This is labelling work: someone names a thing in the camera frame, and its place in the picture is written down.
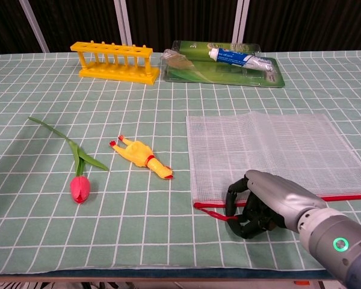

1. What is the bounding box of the white aluminium partition post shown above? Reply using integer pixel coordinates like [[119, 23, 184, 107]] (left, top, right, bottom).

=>
[[113, 0, 134, 46], [231, 0, 250, 45], [19, 0, 51, 54]]

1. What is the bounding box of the crumpled clear plastic wrapper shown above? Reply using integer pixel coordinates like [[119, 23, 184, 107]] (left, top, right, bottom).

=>
[[160, 48, 200, 73]]

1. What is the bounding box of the yellow rubber chicken toy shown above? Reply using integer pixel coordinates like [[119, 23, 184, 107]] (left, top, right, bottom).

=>
[[109, 135, 174, 181]]

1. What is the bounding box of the artificial pink tulip flower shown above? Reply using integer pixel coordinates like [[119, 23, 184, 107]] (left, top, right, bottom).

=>
[[28, 116, 110, 205]]

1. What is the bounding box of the yellow test tube rack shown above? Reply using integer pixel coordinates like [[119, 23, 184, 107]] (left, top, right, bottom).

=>
[[70, 40, 161, 86]]

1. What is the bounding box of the green blister pack card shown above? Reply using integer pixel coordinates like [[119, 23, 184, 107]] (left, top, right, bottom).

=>
[[163, 40, 286, 89]]

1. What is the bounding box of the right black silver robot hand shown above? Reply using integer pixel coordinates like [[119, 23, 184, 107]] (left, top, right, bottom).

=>
[[225, 169, 327, 240]]

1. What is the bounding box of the clear mesh zipper pouch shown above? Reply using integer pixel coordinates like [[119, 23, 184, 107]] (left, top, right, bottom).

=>
[[185, 111, 361, 209]]

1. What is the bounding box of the white blue toothpaste tube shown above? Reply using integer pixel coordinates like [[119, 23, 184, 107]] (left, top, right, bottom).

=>
[[208, 48, 274, 73]]

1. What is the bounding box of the green checked tablecloth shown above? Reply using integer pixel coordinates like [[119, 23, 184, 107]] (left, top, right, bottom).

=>
[[0, 49, 361, 276]]

